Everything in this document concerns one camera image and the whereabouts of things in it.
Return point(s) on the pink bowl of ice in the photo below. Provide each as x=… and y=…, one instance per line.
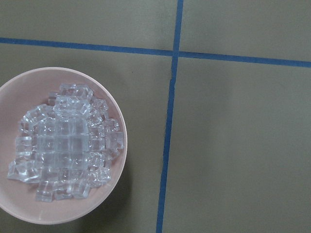
x=63, y=145

